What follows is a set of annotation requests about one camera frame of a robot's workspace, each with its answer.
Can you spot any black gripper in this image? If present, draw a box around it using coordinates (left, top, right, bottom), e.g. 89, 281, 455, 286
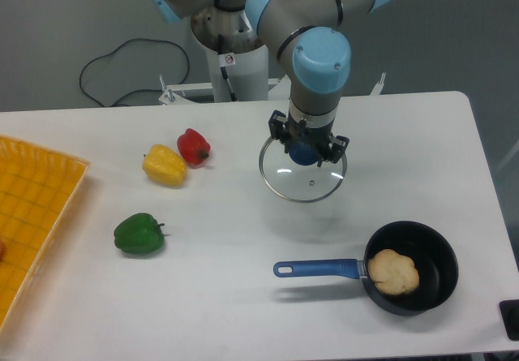
268, 110, 350, 167

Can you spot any glass pot lid blue knob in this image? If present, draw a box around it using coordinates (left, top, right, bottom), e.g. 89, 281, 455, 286
259, 138, 348, 203

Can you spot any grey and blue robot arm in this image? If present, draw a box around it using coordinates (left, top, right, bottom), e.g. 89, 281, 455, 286
153, 0, 391, 165

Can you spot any red bell pepper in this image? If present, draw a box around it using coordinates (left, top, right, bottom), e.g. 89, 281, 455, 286
177, 128, 211, 166

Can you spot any yellow bell pepper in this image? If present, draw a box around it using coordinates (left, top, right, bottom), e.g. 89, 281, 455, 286
142, 144, 187, 187

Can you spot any round bread bun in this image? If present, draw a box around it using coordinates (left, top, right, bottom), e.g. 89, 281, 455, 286
367, 249, 420, 296

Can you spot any green bell pepper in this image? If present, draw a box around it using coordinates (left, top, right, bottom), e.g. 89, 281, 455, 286
114, 213, 165, 255

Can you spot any black device at table edge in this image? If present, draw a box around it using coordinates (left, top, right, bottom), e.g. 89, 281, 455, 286
499, 299, 519, 341

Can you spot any yellow plastic basket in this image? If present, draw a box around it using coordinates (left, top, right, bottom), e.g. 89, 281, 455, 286
1, 135, 90, 327

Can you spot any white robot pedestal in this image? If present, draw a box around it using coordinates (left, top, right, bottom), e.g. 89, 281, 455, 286
159, 7, 291, 105

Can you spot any black cable on floor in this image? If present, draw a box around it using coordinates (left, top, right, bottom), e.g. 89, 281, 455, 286
79, 37, 191, 108

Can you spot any black pot with blue handle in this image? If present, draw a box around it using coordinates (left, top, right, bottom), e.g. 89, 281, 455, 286
273, 221, 459, 316

